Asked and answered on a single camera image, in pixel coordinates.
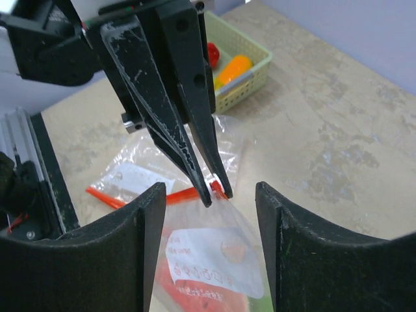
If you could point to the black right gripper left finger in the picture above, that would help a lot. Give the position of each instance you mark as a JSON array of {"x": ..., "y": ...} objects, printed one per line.
[{"x": 107, "y": 265}]

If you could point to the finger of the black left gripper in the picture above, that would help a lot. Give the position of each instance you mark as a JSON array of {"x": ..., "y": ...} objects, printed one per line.
[{"x": 184, "y": 30}]

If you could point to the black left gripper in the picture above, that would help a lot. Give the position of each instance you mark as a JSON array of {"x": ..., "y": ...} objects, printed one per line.
[{"x": 66, "y": 42}]

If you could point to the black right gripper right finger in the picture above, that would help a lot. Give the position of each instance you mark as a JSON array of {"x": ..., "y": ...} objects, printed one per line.
[{"x": 315, "y": 265}]

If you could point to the red fake strawberry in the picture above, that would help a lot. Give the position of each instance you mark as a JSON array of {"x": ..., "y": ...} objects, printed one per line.
[{"x": 214, "y": 54}]

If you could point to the yellow fake starfruit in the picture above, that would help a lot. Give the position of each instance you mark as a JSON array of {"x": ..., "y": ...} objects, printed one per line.
[{"x": 218, "y": 84}]

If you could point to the clear zip bag orange seal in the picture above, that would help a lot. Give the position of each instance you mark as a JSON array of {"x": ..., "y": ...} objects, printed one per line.
[{"x": 139, "y": 164}]

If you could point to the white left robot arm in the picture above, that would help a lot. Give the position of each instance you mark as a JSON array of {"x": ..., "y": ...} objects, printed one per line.
[{"x": 154, "y": 54}]

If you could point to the light green perforated basket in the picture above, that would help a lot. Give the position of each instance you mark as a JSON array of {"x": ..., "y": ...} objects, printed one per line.
[{"x": 232, "y": 42}]

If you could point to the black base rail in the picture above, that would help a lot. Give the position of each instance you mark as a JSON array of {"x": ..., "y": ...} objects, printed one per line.
[{"x": 48, "y": 182}]

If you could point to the aluminium frame rail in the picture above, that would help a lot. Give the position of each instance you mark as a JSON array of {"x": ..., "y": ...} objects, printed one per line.
[{"x": 26, "y": 156}]

